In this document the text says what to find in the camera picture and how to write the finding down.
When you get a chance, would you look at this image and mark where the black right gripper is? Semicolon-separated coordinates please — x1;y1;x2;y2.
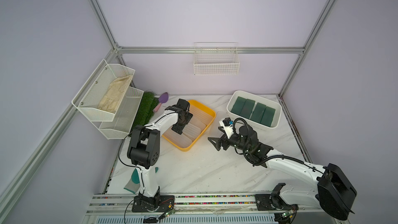
209;131;250;153

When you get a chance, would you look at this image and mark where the clear ribbed pencil case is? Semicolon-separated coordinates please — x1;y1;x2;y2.
190;105;213;125
182;124;202;141
188;118;206;131

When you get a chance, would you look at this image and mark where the green pencil case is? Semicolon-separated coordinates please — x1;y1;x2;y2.
260;106;276;127
231;96;246;115
250;103;267;123
240;99;256;119

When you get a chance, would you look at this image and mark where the clear pencil case front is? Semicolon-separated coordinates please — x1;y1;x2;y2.
163;130;193;149

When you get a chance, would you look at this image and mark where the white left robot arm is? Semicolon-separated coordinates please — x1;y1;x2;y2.
126;99;193;213

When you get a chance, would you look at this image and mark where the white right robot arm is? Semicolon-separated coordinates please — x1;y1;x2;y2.
208;125;357;221

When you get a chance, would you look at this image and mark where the yellow plastic storage box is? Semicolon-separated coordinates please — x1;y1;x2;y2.
162;100;217;151

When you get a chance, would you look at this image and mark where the white plastic storage box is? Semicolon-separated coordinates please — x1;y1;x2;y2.
227;90;282;131

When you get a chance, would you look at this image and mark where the purple pink toy shovel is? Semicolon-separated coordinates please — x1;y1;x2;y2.
153;92;169;113

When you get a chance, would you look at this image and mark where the green artificial grass roll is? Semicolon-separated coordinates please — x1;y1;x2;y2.
131;91;159;129

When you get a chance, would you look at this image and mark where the beige cloth in shelf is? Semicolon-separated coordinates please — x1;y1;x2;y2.
97;75;133;114

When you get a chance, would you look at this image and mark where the green rubber glove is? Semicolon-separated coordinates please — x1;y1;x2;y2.
124;167;160;197

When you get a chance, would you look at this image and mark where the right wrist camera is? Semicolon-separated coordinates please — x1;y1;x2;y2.
219;117;234;139

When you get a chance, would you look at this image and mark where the white wire wall basket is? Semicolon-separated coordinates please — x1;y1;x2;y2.
193;42;240;76

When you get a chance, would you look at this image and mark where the white mesh wall shelf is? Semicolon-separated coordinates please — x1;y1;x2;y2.
72;60;144;140

